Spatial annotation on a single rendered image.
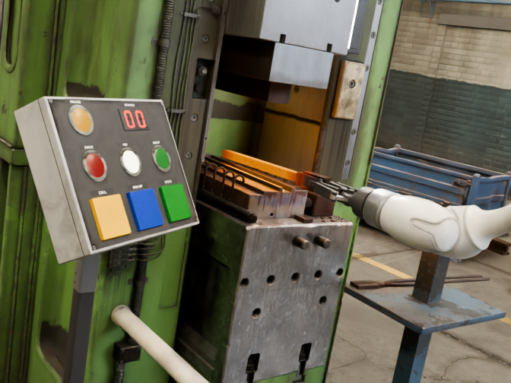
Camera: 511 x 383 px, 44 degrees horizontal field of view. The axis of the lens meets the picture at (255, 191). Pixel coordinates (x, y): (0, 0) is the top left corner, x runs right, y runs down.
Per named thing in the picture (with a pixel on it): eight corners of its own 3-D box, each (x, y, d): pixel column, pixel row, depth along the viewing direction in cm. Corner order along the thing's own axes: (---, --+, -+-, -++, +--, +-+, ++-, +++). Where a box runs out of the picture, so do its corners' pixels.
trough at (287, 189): (294, 192, 171) (295, 187, 171) (279, 192, 168) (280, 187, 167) (210, 157, 203) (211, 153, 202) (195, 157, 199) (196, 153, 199)
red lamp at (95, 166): (109, 179, 113) (112, 156, 112) (84, 179, 110) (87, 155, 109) (102, 175, 115) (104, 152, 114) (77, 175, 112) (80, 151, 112)
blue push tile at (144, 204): (164, 224, 123) (154, 187, 124) (140, 230, 117) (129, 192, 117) (157, 226, 124) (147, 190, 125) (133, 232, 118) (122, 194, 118)
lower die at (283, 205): (303, 217, 175) (308, 188, 174) (245, 219, 163) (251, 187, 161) (219, 179, 207) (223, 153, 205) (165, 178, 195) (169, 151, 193)
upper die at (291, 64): (327, 89, 168) (334, 53, 166) (268, 80, 156) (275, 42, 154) (236, 71, 200) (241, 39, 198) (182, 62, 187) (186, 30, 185)
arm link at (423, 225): (370, 232, 138) (404, 242, 146) (427, 257, 126) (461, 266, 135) (388, 185, 137) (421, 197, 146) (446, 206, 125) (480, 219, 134)
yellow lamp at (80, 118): (95, 134, 113) (98, 110, 112) (70, 133, 110) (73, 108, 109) (88, 131, 116) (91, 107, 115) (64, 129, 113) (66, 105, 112)
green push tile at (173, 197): (192, 216, 132) (182, 182, 132) (171, 222, 126) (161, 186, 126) (185, 218, 133) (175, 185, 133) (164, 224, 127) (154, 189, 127)
